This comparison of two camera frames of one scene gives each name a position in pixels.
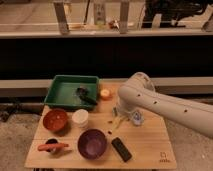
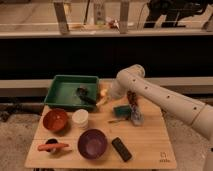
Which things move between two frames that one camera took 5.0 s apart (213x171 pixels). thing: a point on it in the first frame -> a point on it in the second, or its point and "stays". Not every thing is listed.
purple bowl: [92, 144] stays
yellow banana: [117, 117] -> [103, 93]
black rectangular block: [121, 149] stays
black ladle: [83, 92] stays
